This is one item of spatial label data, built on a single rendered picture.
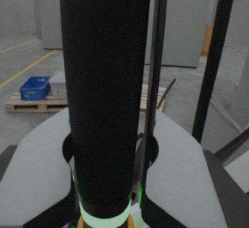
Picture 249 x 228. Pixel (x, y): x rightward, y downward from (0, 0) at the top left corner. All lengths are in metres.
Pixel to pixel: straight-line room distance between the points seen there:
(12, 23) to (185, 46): 11.22
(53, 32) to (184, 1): 4.65
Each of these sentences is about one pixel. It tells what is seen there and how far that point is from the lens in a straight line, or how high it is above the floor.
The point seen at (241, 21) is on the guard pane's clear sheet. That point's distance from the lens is 1.32.
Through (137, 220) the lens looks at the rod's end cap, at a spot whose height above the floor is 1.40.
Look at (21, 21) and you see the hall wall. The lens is 13.91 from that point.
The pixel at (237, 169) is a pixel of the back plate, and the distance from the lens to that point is 0.56.
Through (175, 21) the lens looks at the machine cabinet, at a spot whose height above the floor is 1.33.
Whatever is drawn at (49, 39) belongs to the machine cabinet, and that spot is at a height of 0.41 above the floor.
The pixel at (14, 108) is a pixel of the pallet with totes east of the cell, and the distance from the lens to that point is 3.41.
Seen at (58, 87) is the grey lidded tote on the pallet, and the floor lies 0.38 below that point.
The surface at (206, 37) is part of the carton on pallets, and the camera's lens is 8.20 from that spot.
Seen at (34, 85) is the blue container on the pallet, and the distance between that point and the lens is 3.89.
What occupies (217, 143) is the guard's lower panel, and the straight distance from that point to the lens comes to 1.43.
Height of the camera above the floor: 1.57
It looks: 27 degrees down
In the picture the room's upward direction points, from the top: 3 degrees clockwise
